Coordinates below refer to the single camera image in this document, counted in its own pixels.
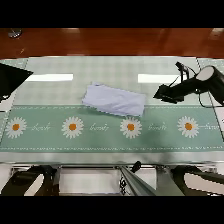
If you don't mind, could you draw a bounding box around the silver frame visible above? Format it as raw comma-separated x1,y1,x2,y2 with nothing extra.
0,161,224,197

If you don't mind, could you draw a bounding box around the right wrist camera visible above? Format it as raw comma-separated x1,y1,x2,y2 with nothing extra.
174,61,192,83

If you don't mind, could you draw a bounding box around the black cable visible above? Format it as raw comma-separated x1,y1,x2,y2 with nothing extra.
119,175,130,197
197,89,224,109

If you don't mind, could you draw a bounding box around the pale lilac garment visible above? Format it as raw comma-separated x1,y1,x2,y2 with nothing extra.
81,82,148,118

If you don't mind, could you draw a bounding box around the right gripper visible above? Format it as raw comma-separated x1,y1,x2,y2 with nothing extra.
152,83,185,105

